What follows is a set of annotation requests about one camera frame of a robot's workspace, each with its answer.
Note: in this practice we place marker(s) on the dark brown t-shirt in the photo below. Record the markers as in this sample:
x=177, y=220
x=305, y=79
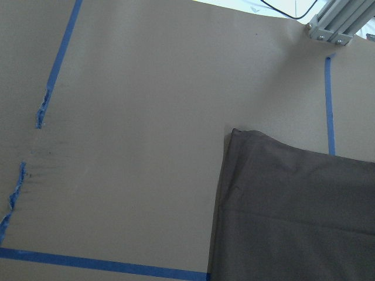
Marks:
x=290, y=214

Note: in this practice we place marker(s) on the aluminium frame post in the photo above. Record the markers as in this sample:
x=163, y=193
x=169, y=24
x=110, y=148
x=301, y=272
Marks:
x=338, y=21

